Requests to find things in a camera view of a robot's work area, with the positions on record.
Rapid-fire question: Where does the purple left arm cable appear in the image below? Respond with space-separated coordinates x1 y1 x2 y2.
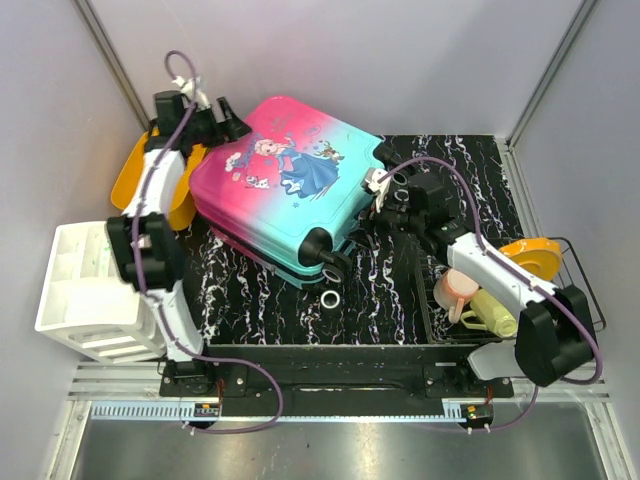
132 49 287 437

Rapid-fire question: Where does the white compartment organizer box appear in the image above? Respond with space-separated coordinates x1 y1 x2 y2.
35 221 166 364

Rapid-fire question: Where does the aluminium slotted rail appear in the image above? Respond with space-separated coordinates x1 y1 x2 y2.
67 362 611 424

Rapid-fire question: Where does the teal and pink kids suitcase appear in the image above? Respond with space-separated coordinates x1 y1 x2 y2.
189 96 394 309

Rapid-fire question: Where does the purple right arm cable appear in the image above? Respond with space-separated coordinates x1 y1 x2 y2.
379 156 605 435

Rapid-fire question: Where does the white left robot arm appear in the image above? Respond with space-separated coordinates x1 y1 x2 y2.
106 90 252 396

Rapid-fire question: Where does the black marble pattern mat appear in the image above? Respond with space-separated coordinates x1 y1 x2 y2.
178 135 523 345

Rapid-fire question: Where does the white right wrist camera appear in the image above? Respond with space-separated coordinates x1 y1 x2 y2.
362 168 390 213

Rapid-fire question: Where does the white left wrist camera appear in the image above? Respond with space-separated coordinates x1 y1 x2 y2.
172 76 211 111

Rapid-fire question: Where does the orange plastic basket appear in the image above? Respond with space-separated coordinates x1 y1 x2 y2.
111 132 209 231

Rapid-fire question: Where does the black wire dish rack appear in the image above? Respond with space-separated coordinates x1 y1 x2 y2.
413 237 607 345

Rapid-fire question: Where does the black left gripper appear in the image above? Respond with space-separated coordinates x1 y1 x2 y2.
181 97 252 148

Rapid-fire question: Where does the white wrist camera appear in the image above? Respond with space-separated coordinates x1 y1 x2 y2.
172 76 211 111
362 168 390 213

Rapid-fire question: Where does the yellow-green plastic cup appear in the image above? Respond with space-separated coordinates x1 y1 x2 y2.
460 289 518 338

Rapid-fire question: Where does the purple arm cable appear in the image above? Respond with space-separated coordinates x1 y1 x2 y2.
379 156 605 435
132 49 287 437

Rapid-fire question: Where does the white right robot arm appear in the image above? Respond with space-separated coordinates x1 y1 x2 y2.
363 169 603 397

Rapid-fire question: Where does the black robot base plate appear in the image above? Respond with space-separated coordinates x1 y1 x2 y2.
156 345 514 399

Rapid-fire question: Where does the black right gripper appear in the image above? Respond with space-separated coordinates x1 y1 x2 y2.
344 189 424 251

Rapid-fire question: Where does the pink plastic cup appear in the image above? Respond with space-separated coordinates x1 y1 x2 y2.
433 269 479 324

